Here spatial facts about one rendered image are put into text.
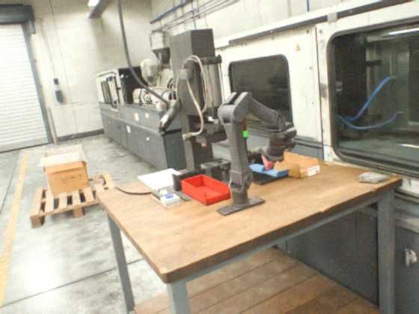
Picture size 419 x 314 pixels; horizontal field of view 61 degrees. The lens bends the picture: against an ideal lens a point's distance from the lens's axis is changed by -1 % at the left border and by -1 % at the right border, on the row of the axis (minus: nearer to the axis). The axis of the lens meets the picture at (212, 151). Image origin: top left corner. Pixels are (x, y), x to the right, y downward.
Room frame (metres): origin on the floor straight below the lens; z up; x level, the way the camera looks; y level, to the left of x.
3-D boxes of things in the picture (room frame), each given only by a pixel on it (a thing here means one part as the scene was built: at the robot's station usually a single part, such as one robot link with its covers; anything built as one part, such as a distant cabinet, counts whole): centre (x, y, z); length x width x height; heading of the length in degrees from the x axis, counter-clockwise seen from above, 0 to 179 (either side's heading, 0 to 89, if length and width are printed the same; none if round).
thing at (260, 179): (1.69, -0.24, 0.91); 0.17 x 0.16 x 0.02; 118
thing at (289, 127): (1.53, -0.32, 1.17); 0.12 x 0.09 x 0.12; 127
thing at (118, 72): (8.61, 1.85, 1.24); 2.95 x 0.98 x 0.90; 24
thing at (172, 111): (1.98, 0.20, 1.25); 0.19 x 0.07 x 0.19; 118
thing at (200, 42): (1.90, 0.01, 1.44); 0.17 x 0.13 x 0.42; 28
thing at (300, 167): (1.74, -0.39, 0.93); 0.25 x 0.13 x 0.08; 28
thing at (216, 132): (1.84, 0.00, 1.22); 0.26 x 0.18 x 0.30; 28
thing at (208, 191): (1.55, 0.06, 0.93); 0.25 x 0.12 x 0.06; 28
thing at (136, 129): (7.46, 1.32, 0.49); 5.51 x 1.02 x 0.97; 24
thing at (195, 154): (2.02, 0.08, 1.28); 0.14 x 0.12 x 0.75; 118
